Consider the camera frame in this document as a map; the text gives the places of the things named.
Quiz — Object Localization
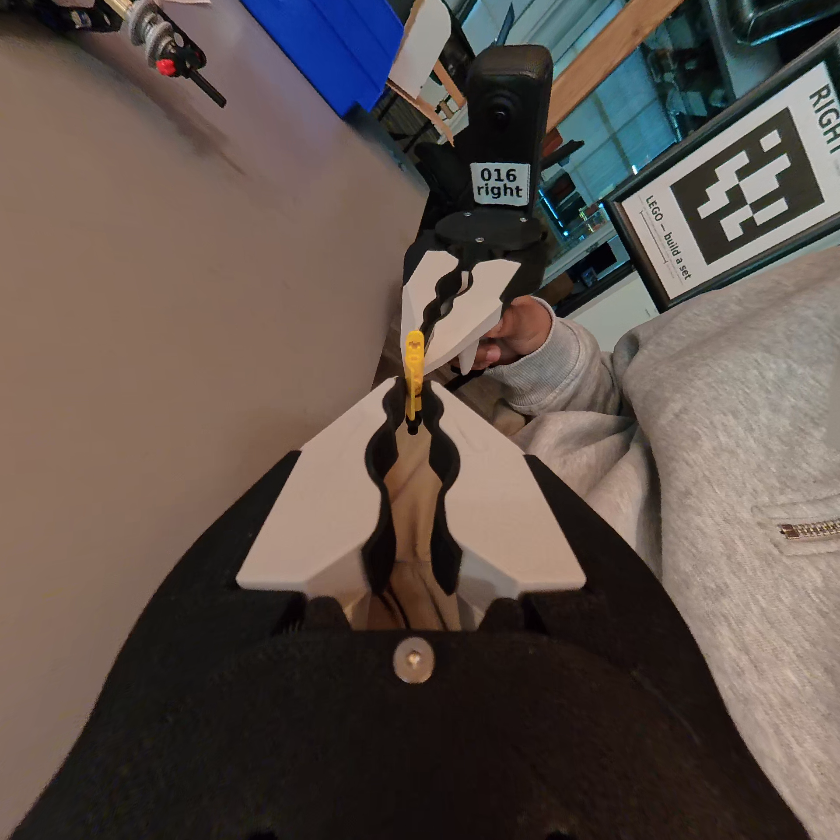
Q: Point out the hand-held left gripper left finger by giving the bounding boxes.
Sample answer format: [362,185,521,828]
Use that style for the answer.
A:
[235,377,406,632]

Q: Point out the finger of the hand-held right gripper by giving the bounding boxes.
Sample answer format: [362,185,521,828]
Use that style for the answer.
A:
[424,260,521,379]
[399,251,475,361]

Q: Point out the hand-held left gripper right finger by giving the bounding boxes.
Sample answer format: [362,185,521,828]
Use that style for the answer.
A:
[425,381,587,627]

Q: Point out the yellow lego beam piece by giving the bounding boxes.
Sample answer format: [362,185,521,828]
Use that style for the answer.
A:
[403,330,427,434]

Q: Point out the person's right forearm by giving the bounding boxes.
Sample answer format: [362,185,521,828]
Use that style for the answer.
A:
[487,314,632,422]

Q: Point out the partly built lego model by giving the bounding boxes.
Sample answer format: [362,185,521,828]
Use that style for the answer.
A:
[39,0,228,110]

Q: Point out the person's right hand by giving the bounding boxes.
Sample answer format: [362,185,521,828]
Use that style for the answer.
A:
[474,297,557,372]

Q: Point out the black backpack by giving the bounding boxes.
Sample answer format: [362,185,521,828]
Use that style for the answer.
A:
[412,140,471,221]

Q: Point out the beige trousers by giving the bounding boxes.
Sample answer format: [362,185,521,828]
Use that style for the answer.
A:
[367,373,527,632]

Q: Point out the white wooden panel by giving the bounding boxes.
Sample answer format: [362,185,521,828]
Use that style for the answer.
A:
[387,0,455,101]

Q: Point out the wooden beam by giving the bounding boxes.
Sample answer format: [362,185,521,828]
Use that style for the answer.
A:
[543,0,687,133]

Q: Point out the blue plastic bin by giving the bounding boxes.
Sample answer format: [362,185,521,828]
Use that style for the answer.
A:
[239,0,405,121]

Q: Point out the person in grey hoodie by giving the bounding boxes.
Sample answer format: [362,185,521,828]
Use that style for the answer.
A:
[512,249,840,840]

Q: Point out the framed black-and-white marker sign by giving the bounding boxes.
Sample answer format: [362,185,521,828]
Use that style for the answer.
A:
[602,33,840,313]

